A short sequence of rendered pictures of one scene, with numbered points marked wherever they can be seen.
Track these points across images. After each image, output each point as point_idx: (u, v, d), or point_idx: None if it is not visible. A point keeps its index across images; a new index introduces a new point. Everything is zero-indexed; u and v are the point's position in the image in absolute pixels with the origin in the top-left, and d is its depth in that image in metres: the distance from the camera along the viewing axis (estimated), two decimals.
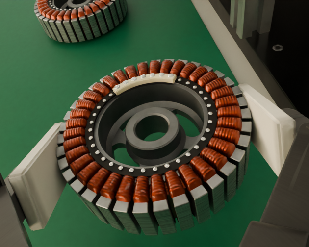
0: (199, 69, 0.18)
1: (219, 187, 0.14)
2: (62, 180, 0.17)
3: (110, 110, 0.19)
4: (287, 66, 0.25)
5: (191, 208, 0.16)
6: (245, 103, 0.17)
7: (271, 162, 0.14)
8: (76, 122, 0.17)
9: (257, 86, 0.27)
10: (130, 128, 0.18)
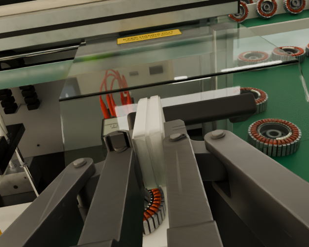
0: None
1: (151, 221, 0.47)
2: None
3: None
4: None
5: (143, 230, 0.48)
6: (163, 195, 0.50)
7: (157, 168, 0.16)
8: None
9: None
10: None
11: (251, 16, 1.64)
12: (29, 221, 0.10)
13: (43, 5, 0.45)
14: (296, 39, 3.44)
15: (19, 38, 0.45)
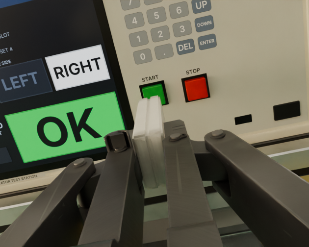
0: None
1: None
2: None
3: None
4: None
5: None
6: None
7: (157, 168, 0.16)
8: None
9: None
10: None
11: None
12: (29, 221, 0.10)
13: None
14: None
15: None
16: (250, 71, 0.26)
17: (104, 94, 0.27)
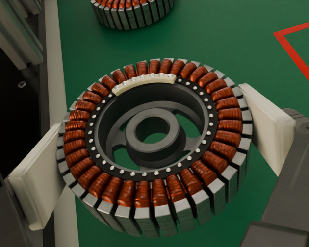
0: (199, 69, 0.18)
1: (220, 191, 0.14)
2: (62, 180, 0.17)
3: (110, 111, 0.19)
4: None
5: (192, 210, 0.16)
6: (245, 105, 0.16)
7: (271, 162, 0.14)
8: (75, 125, 0.17)
9: None
10: (130, 130, 0.18)
11: None
12: None
13: None
14: None
15: None
16: None
17: None
